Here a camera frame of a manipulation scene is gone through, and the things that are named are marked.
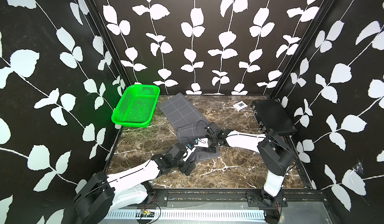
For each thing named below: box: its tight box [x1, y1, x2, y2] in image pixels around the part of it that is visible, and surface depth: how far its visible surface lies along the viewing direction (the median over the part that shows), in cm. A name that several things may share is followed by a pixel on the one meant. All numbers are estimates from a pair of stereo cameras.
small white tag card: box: [232, 100, 248, 113], surface depth 116 cm
